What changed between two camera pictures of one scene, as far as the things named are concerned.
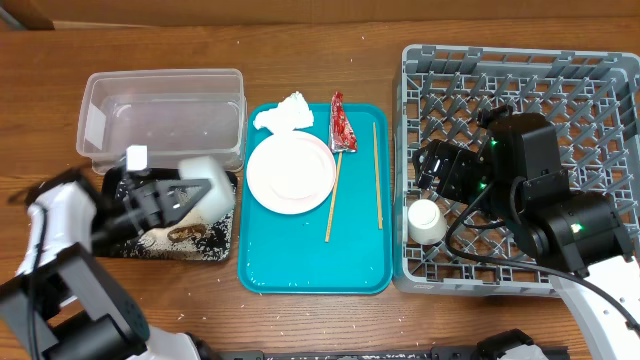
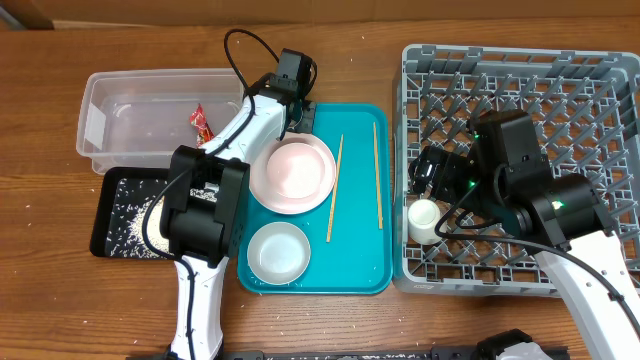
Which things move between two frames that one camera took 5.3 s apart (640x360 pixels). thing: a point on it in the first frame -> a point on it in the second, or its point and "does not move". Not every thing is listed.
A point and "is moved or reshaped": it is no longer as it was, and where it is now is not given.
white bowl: (219, 199) is moved or reshaped
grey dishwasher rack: (592, 98) does not move
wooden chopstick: (334, 199) does not move
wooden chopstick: (377, 179) does not move
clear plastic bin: (176, 113) does not move
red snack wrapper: (342, 137) -> (198, 119)
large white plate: (291, 173) does not move
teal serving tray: (281, 253) does not move
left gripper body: (117, 225) -> (306, 117)
